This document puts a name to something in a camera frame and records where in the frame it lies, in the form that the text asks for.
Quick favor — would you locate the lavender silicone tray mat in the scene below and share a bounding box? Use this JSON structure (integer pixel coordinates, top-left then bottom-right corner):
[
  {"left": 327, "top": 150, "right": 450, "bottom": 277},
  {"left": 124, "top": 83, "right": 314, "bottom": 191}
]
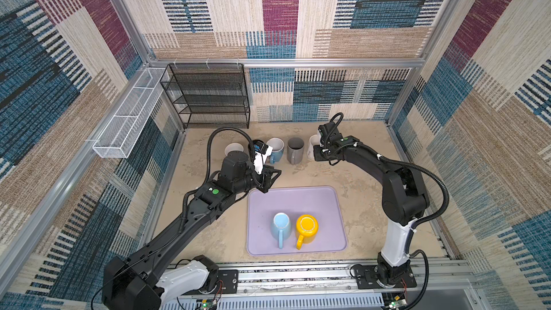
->
[{"left": 247, "top": 186, "right": 348, "bottom": 256}]

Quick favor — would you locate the light blue mug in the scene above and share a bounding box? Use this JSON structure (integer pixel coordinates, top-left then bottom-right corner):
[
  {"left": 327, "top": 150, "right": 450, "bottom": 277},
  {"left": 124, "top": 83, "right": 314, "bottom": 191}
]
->
[{"left": 271, "top": 212, "right": 291, "bottom": 249}]

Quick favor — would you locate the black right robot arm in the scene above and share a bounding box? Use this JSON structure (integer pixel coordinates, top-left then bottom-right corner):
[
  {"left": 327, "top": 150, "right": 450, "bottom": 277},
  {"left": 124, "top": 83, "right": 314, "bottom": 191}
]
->
[{"left": 314, "top": 121, "right": 430, "bottom": 287}]

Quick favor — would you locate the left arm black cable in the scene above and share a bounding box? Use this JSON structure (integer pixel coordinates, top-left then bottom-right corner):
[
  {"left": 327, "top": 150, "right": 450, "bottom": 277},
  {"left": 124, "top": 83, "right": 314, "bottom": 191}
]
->
[{"left": 182, "top": 127, "right": 257, "bottom": 208}]

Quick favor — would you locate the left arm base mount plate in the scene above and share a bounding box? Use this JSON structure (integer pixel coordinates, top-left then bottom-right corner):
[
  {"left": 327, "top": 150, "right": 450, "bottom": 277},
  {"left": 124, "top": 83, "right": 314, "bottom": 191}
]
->
[{"left": 183, "top": 269, "right": 239, "bottom": 296}]

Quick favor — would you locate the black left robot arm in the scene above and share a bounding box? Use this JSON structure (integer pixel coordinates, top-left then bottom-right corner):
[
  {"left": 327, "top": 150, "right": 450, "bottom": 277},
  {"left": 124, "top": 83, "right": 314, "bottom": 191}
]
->
[{"left": 98, "top": 152, "right": 281, "bottom": 309}]

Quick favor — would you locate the black wire mesh shelf rack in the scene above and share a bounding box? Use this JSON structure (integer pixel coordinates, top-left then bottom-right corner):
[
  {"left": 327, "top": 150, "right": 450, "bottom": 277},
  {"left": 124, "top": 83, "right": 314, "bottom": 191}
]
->
[{"left": 160, "top": 63, "right": 251, "bottom": 129}]

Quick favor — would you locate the white mug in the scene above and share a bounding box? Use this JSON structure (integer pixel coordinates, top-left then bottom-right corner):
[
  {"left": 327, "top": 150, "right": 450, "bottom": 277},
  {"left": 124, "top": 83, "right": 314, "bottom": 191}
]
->
[{"left": 307, "top": 134, "right": 320, "bottom": 161}]

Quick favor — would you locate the lavender purple mug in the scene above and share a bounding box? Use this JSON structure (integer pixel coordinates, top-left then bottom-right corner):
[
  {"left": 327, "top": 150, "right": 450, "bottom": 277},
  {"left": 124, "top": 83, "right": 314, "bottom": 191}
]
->
[{"left": 225, "top": 143, "right": 244, "bottom": 156}]

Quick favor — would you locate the yellow mug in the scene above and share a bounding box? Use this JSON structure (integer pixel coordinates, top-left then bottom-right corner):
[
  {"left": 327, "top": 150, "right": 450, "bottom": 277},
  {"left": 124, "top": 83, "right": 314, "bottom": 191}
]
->
[{"left": 296, "top": 215, "right": 319, "bottom": 250}]

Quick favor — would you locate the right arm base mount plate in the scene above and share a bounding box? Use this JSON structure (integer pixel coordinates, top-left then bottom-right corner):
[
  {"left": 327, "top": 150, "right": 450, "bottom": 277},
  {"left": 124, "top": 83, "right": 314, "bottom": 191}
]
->
[{"left": 350, "top": 264, "right": 418, "bottom": 290}]

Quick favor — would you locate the grey mug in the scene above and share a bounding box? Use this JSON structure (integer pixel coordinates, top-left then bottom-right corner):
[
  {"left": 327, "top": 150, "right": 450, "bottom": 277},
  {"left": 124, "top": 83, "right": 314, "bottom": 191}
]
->
[{"left": 287, "top": 137, "right": 304, "bottom": 165}]

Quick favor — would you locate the white wire mesh basket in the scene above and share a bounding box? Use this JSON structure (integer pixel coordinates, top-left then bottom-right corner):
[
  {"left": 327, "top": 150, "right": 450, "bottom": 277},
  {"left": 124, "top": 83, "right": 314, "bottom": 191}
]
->
[{"left": 93, "top": 67, "right": 164, "bottom": 159}]

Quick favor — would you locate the teal blue patterned mug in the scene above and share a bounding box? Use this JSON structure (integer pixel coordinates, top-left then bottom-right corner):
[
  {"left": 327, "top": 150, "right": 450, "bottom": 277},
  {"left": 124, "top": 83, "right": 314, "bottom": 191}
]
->
[{"left": 267, "top": 137, "right": 285, "bottom": 164}]

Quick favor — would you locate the aluminium front rail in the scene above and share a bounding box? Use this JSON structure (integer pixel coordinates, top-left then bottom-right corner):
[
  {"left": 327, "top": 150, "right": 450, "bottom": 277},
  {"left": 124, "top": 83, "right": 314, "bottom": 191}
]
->
[{"left": 215, "top": 258, "right": 489, "bottom": 309}]

